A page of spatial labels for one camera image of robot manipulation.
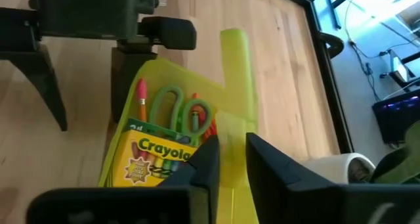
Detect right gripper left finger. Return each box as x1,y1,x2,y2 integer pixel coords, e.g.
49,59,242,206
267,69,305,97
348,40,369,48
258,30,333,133
26,134,221,224

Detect orange pen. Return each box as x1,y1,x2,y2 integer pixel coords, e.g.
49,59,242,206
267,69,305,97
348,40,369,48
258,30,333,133
203,118,218,143

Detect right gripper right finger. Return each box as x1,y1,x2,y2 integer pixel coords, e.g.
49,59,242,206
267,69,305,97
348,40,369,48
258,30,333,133
245,131,420,224

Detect orange pencil pink eraser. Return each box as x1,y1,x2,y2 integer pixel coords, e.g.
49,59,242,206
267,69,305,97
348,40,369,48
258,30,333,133
135,78,148,123

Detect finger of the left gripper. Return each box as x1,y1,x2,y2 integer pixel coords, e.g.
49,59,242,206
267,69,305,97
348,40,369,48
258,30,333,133
0,45,68,132
110,47,158,123

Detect black floor cable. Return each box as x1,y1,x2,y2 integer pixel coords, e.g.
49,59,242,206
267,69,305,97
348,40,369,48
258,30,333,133
344,0,383,103

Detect white plant pot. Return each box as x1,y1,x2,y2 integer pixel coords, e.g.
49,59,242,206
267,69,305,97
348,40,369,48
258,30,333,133
300,152,377,185

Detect green handled scissors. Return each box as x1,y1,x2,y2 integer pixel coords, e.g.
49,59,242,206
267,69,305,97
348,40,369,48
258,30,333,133
149,85,213,146

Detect black aluminium table frame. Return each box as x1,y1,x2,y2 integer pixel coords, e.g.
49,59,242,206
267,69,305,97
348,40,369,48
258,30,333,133
268,0,354,154

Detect yellow green crayon box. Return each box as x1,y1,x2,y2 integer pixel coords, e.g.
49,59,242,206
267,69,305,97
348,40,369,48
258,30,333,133
111,117,198,188

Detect black computer purple lights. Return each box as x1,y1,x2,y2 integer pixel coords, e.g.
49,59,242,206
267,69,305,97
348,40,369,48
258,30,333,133
372,91,420,145

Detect green translucent pencil case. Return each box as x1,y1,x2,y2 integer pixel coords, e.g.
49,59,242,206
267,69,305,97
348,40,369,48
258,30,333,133
98,28,260,224

